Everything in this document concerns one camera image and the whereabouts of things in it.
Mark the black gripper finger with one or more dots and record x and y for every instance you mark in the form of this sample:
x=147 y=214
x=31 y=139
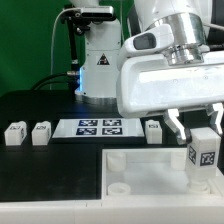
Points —
x=215 y=111
x=183 y=135

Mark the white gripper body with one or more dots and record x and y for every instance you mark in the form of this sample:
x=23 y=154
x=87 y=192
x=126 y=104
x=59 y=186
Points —
x=148 y=85

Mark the white square tabletop part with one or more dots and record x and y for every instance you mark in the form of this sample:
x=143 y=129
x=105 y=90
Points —
x=151 y=172

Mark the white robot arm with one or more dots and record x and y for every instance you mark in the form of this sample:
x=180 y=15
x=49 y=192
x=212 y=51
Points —
x=174 y=28

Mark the white tag sheet with markers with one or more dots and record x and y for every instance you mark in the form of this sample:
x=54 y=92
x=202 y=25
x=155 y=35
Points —
x=105 y=127

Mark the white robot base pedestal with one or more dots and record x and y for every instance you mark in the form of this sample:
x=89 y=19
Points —
x=98 y=74

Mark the black camera on stand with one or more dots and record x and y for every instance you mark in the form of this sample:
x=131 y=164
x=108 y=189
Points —
x=78 y=20

